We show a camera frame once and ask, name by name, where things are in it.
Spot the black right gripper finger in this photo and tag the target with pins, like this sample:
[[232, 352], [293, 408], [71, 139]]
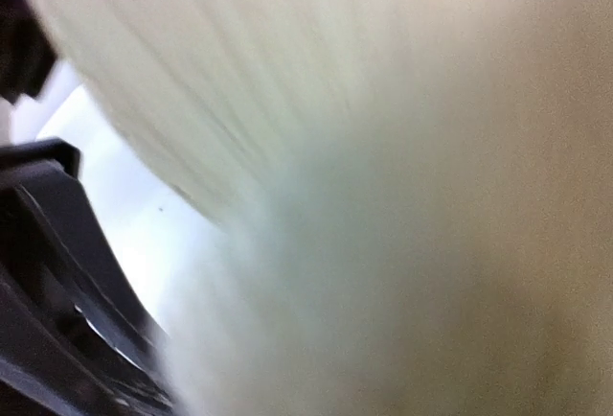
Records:
[[75, 338]]

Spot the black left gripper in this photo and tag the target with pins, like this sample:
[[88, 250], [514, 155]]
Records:
[[27, 56]]

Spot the large bear print cushion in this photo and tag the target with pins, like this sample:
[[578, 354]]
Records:
[[413, 198]]

